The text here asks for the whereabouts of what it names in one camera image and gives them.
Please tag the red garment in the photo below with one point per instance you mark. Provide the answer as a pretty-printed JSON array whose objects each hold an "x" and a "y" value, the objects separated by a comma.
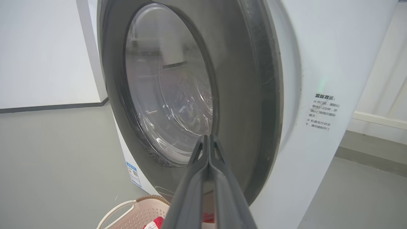
[{"x": 155, "y": 223}]

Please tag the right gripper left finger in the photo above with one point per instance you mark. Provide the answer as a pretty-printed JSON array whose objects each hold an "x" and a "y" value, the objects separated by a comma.
[{"x": 187, "y": 203}]

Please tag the white metal railing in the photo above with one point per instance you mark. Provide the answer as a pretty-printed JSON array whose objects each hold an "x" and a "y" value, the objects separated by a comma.
[{"x": 381, "y": 120}]

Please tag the cream perforated laundry basket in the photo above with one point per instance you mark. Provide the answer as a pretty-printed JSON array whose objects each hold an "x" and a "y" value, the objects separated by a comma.
[{"x": 140, "y": 213}]

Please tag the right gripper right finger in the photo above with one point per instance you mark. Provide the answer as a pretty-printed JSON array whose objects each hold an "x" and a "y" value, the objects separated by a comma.
[{"x": 229, "y": 203}]

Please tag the printed warning text label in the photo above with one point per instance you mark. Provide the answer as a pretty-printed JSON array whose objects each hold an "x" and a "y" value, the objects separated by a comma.
[{"x": 322, "y": 113}]

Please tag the dark washing machine door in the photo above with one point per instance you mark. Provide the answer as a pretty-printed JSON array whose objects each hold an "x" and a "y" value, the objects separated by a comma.
[{"x": 238, "y": 79}]

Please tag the blue energy label sticker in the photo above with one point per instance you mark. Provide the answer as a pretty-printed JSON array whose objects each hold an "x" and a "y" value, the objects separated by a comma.
[{"x": 134, "y": 174}]

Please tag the white front-load washing machine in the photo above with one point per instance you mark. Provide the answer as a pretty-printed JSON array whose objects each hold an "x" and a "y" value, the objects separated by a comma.
[{"x": 324, "y": 57}]

